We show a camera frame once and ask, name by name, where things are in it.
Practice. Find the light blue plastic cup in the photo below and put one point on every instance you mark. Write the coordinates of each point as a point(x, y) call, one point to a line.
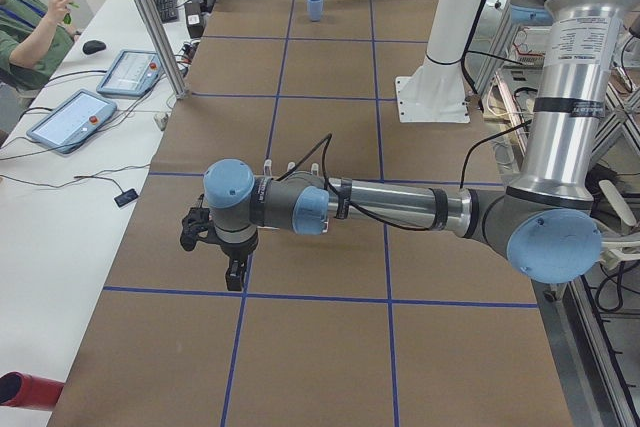
point(315, 9)

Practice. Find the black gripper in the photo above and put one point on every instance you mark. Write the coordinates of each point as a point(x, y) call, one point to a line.
point(239, 249)

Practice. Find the black power box with cables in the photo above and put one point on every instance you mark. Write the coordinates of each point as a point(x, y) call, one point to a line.
point(194, 19)

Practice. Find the seated person green shirt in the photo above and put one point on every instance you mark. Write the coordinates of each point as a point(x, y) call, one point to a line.
point(35, 39)

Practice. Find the aluminium frame post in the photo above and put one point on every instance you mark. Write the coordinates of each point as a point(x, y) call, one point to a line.
point(160, 40)

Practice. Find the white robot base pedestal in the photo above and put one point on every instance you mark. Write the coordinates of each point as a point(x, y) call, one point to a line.
point(435, 93)

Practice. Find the far teach pendant tablet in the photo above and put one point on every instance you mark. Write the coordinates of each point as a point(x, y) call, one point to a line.
point(132, 74)

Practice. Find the small black usb device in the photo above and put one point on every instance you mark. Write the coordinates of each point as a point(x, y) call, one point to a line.
point(126, 197)

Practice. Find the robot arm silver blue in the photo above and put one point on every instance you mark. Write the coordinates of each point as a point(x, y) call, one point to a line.
point(540, 224)

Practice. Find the near teach pendant tablet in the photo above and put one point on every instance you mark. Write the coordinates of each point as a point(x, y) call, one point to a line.
point(70, 124)

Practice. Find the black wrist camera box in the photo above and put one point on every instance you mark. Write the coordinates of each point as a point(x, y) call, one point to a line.
point(236, 273)

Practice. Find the teach pendant tablet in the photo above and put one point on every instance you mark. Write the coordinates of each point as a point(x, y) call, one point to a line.
point(70, 124)
point(132, 74)

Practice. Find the black computer mouse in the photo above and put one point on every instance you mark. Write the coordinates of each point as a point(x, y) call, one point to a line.
point(93, 46)

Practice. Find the red cylinder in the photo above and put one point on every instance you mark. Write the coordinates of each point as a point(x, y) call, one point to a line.
point(20, 390)

